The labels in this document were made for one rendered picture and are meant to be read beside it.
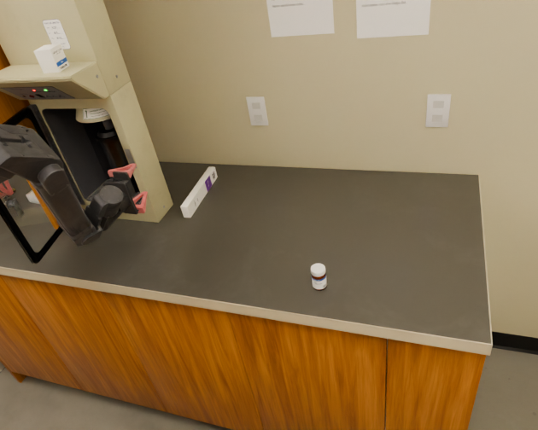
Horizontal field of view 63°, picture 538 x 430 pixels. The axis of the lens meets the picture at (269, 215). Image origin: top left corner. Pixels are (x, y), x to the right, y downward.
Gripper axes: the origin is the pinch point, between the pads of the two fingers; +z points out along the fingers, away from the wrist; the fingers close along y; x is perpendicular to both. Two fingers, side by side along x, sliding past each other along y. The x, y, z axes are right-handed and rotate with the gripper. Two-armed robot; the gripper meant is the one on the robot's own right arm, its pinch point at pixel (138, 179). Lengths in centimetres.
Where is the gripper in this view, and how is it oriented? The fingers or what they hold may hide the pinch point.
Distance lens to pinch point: 131.9
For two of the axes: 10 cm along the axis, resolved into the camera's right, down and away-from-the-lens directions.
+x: -9.4, -0.8, 3.4
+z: 3.2, -6.2, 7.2
